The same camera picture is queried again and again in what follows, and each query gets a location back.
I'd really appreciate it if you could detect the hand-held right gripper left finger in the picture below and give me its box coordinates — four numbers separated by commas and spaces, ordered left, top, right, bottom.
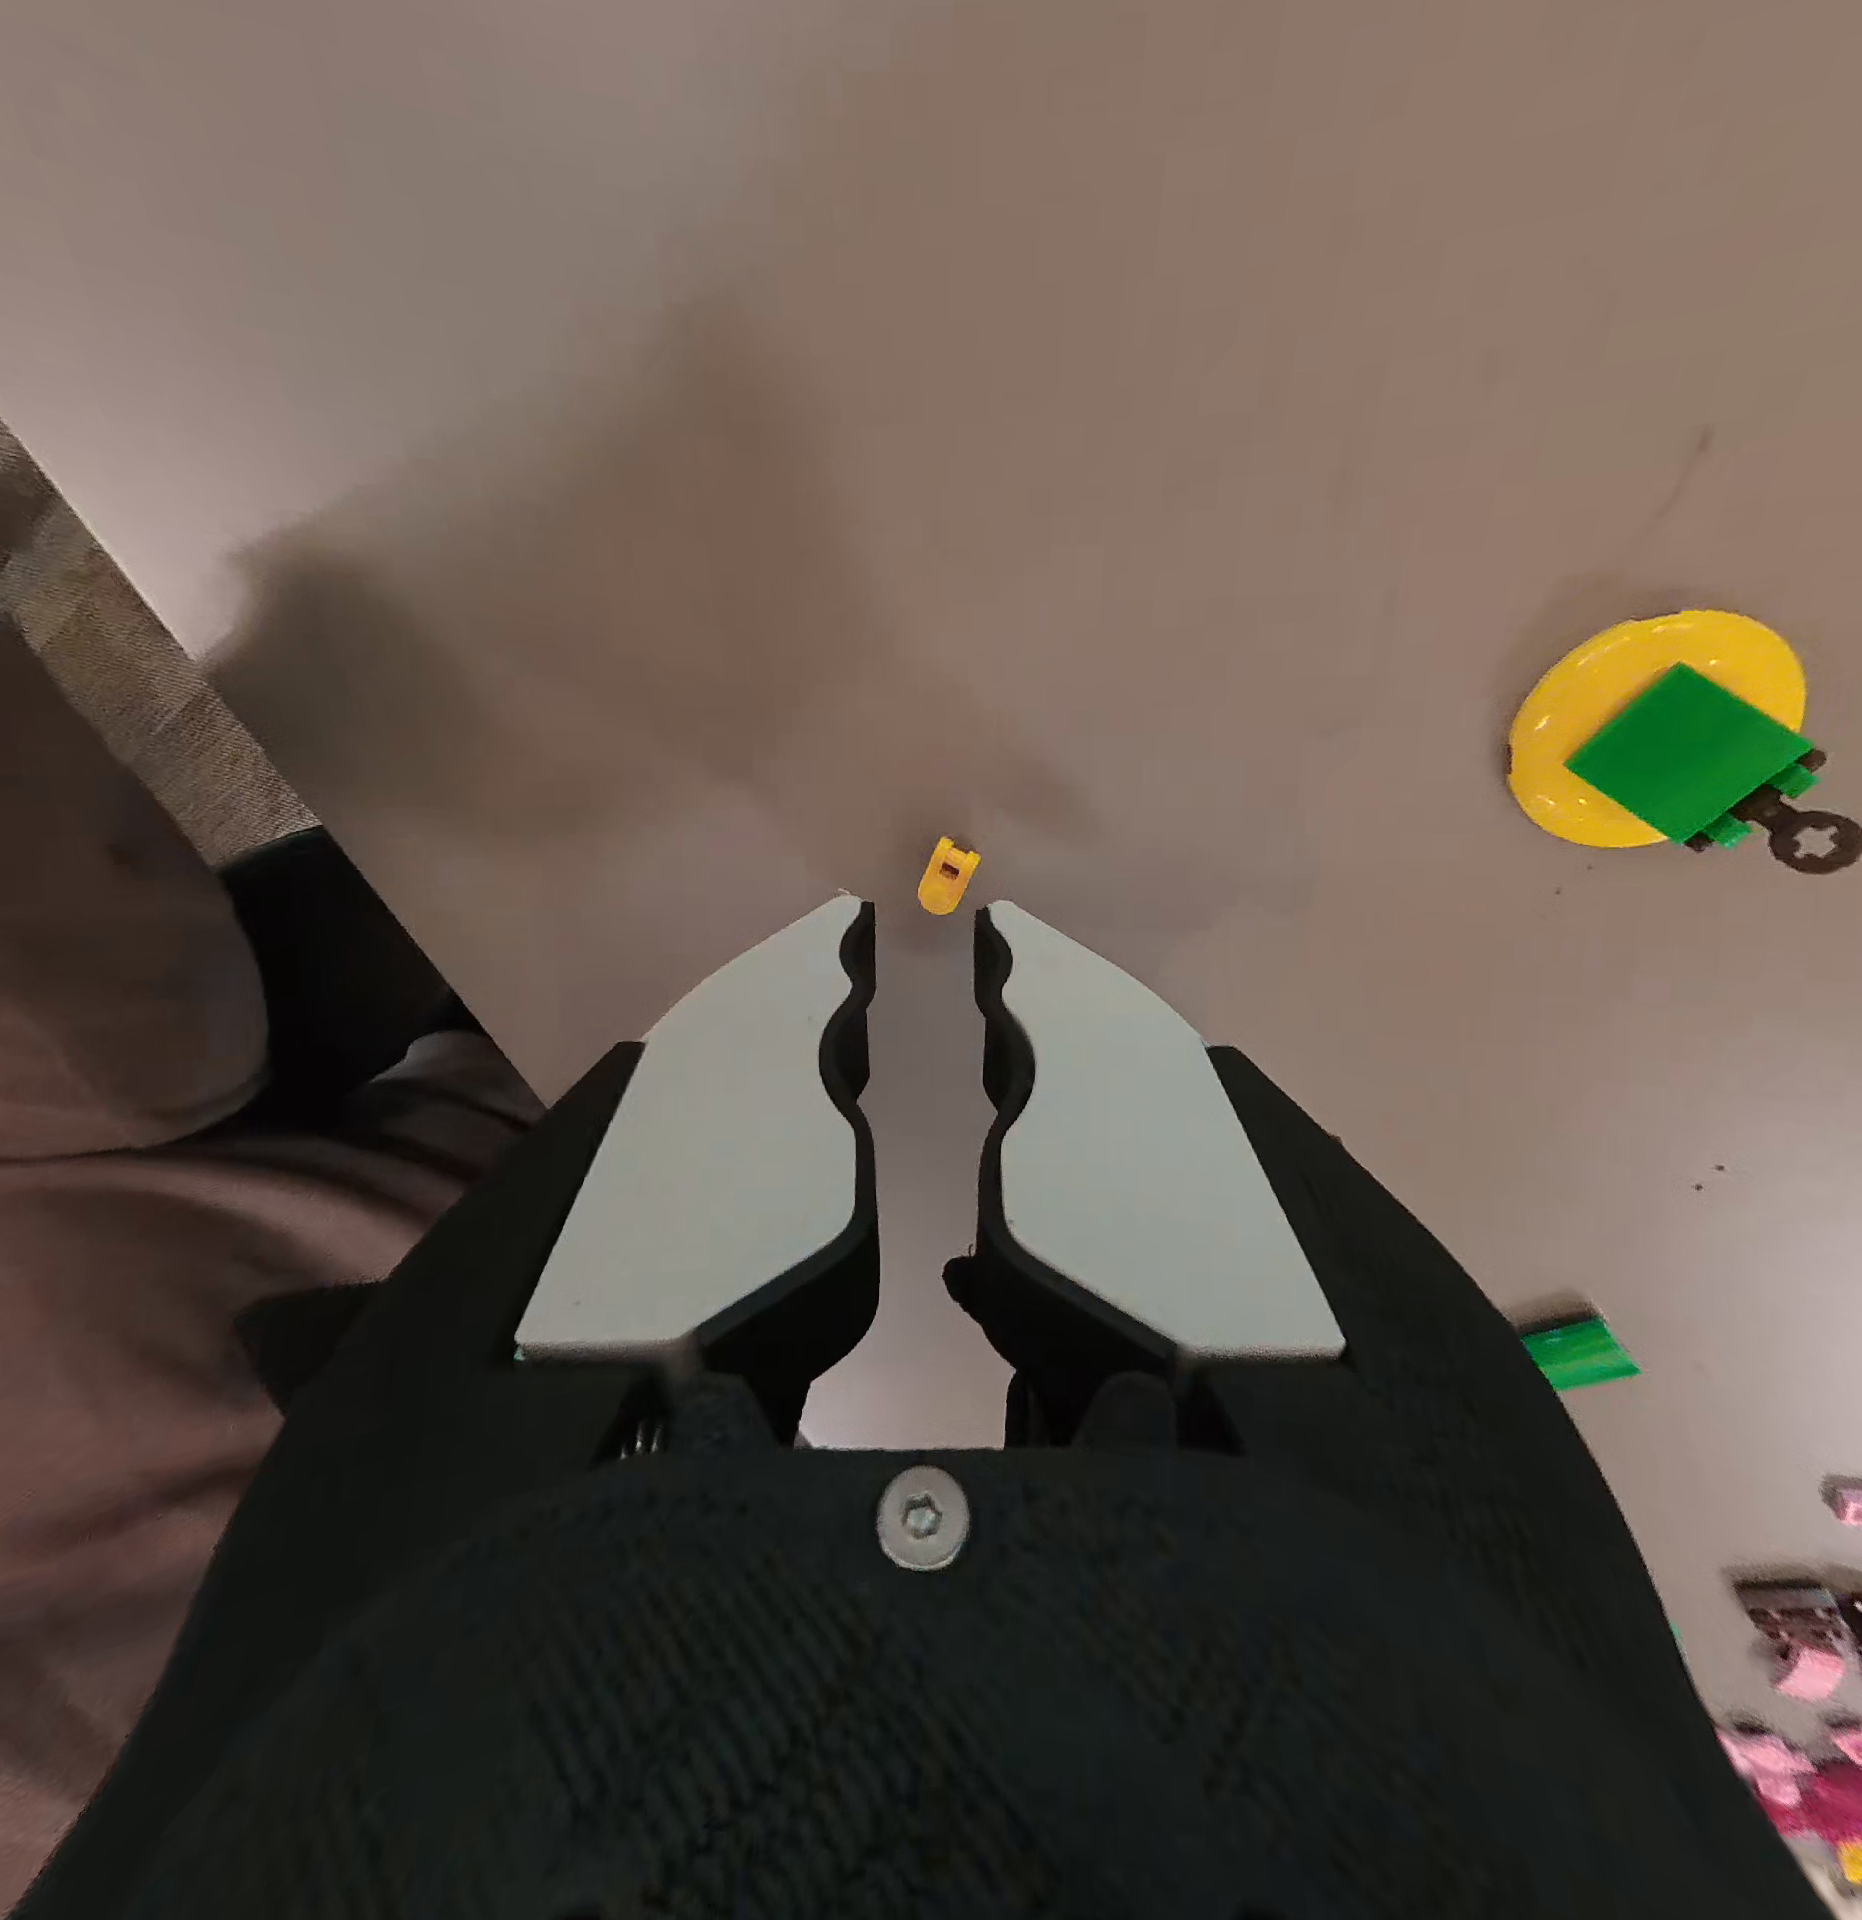
510, 895, 877, 1444

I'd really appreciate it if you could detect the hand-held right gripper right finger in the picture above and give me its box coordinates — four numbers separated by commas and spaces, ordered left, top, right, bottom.
942, 897, 1350, 1444

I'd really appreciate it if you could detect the yellow dome green brick assembly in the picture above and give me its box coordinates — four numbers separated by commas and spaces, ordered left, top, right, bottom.
1506, 608, 1862, 878

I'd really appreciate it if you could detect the green curved brick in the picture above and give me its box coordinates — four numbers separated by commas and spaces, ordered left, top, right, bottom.
1514, 1317, 1647, 1396

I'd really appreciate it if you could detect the green plate cactus build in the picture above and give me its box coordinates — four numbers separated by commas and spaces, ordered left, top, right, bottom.
1718, 1478, 1862, 1890

